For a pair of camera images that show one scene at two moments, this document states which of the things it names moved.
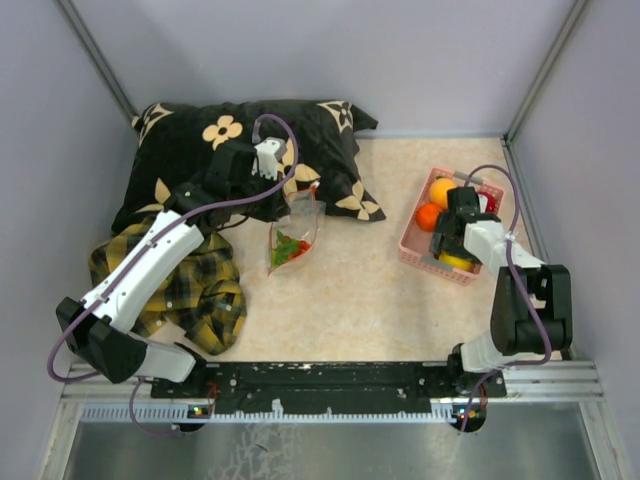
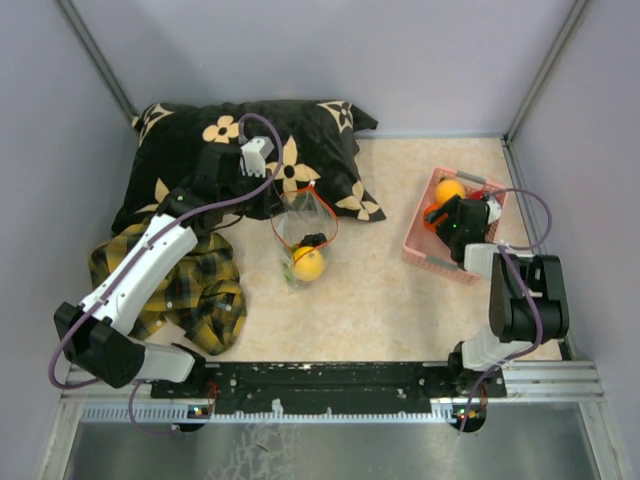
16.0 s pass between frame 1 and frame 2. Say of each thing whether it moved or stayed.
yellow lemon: moved
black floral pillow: stayed
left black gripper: stayed
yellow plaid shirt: stayed
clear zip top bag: moved
